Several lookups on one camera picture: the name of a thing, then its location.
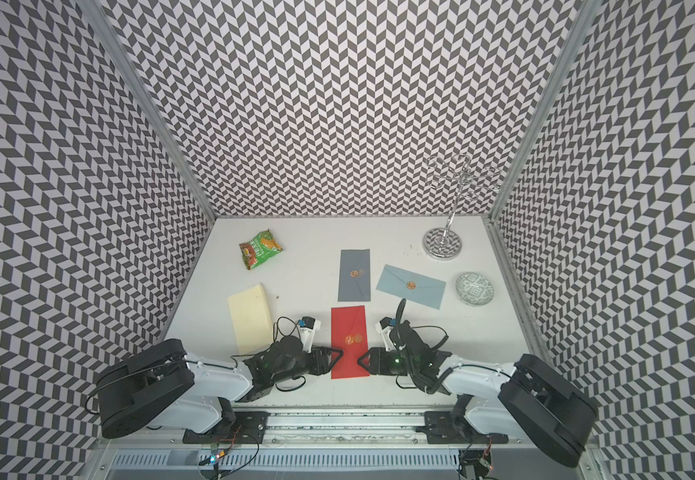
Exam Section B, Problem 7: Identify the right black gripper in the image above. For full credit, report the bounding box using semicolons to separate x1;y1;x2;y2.
356;348;417;377

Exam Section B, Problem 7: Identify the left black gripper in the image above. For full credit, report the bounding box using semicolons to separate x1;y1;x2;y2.
274;347;346;386

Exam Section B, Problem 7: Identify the red envelope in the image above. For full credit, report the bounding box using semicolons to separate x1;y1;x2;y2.
331;305;369;379

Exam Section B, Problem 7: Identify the cream yellow envelope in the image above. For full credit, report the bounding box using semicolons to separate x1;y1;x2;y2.
228;284;274;354

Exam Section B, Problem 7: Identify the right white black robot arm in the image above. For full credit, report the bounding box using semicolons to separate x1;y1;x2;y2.
357;322;599;468

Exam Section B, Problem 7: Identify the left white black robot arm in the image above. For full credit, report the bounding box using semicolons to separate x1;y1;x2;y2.
84;337;344;444

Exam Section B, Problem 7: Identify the dark grey envelope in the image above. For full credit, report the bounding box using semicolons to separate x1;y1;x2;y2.
338;249;371;302

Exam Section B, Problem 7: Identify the light blue envelope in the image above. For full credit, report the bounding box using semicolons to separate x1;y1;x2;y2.
377;265;447;310

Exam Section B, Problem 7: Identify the green snack bag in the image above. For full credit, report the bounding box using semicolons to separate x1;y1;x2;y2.
239;229;283;270

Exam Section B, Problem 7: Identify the green patterned ceramic dish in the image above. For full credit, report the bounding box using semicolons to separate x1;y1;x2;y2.
455;272;495;306

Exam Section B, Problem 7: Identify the chrome jewellery stand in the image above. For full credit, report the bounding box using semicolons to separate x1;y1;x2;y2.
423;154;499;261

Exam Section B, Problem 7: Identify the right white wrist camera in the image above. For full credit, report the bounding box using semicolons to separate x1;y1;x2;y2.
375;317;399;352

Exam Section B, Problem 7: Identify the aluminium front rail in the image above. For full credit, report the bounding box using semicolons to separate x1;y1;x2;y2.
98;405;597;451

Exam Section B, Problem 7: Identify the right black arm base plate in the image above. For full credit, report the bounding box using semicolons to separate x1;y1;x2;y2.
415;395;509;444

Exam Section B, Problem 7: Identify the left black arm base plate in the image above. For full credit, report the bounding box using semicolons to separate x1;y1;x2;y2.
183;398;270;445

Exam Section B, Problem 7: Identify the left circuit board with wires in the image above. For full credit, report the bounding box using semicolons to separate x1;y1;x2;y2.
197;444;262;480

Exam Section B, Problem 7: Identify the circuit board with wires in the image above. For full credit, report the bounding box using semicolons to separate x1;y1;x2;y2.
197;444;262;480
457;444;495;480

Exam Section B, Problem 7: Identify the right circuit board with wires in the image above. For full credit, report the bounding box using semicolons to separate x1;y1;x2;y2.
457;444;495;480

